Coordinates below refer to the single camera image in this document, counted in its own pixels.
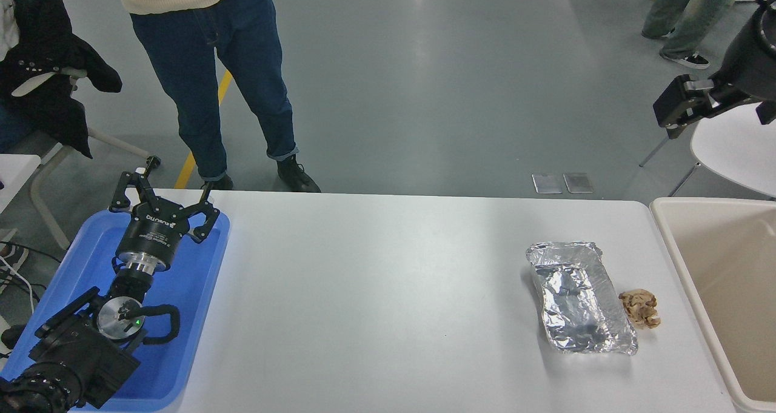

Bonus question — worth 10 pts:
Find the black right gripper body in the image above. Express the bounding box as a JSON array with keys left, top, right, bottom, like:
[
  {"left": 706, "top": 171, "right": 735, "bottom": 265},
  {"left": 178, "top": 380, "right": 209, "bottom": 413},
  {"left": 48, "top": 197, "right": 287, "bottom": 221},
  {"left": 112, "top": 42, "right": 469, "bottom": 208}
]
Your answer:
[{"left": 711, "top": 2, "right": 776, "bottom": 108}]

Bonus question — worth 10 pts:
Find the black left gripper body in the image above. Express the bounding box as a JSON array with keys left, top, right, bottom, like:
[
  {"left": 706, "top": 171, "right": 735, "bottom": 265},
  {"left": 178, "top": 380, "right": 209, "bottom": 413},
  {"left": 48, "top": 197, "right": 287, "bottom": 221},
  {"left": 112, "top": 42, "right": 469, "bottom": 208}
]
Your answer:
[{"left": 116, "top": 203, "right": 194, "bottom": 262}]

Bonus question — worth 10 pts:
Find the foil plate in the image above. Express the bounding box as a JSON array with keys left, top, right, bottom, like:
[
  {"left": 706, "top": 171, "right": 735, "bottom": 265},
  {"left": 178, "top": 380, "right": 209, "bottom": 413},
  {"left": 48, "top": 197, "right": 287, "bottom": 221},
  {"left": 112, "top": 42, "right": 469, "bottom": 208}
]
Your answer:
[{"left": 526, "top": 241, "right": 638, "bottom": 356}]

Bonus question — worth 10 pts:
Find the silver floor plate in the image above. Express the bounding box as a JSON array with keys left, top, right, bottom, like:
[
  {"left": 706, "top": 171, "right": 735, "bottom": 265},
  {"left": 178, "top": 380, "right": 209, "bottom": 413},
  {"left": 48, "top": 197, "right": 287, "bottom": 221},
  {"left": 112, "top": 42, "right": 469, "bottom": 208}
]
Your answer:
[
  {"left": 563, "top": 172, "right": 594, "bottom": 194},
  {"left": 532, "top": 173, "right": 564, "bottom": 194}
]

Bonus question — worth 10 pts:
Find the blue plastic tray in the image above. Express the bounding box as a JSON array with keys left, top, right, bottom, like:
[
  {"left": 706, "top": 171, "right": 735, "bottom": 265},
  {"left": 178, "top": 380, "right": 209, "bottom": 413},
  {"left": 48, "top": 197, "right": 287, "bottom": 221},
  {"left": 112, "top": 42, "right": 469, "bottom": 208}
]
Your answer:
[{"left": 0, "top": 210, "right": 231, "bottom": 412}]

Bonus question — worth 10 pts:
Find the small white table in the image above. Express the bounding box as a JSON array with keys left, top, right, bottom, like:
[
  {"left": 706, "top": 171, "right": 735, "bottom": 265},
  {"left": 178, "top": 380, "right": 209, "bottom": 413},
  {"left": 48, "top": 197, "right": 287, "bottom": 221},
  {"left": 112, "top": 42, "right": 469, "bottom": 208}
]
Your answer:
[{"left": 0, "top": 154, "right": 42, "bottom": 215}]

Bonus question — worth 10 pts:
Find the standing person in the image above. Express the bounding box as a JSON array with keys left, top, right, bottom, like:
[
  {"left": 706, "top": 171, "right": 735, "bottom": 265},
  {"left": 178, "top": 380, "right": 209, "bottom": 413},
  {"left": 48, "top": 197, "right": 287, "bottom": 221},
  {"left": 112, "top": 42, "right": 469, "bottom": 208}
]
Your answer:
[{"left": 104, "top": 0, "right": 322, "bottom": 193}]

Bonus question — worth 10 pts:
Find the large pale bin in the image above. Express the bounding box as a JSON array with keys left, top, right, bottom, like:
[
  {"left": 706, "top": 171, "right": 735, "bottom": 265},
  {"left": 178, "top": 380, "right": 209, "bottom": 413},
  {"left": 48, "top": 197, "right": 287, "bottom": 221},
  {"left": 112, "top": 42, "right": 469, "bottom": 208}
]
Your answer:
[{"left": 650, "top": 197, "right": 776, "bottom": 413}]

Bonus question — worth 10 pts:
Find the seated person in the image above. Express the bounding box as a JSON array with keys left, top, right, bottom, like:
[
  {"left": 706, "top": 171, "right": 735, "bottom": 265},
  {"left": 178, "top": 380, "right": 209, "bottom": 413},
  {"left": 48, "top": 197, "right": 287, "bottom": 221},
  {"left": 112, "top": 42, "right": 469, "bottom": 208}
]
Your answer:
[{"left": 0, "top": 0, "right": 122, "bottom": 159}]

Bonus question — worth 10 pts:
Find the crumpled tan paper ball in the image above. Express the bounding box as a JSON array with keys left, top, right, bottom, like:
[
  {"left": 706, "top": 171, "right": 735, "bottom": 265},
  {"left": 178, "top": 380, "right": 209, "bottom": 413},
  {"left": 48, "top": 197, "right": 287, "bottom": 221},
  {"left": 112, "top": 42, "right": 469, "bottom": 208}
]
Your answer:
[{"left": 618, "top": 289, "right": 662, "bottom": 329}]

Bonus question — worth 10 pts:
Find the pale frame chair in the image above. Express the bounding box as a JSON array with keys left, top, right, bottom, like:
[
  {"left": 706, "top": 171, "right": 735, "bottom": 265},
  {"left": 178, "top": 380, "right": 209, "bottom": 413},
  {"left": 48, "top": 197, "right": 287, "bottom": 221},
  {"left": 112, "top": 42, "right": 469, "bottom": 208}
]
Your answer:
[{"left": 11, "top": 67, "right": 162, "bottom": 251}]

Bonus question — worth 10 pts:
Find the black cable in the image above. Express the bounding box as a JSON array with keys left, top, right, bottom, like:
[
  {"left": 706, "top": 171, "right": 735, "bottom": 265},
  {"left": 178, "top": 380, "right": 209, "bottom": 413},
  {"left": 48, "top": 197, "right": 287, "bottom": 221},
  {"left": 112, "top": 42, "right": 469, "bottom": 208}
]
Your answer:
[{"left": 0, "top": 241, "right": 62, "bottom": 304}]

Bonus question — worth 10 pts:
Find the white cable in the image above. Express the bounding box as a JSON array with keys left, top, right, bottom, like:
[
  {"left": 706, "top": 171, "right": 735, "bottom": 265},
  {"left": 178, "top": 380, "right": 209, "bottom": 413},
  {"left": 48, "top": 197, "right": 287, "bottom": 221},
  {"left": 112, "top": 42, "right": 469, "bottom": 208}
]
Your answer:
[{"left": 0, "top": 255, "right": 37, "bottom": 314}]

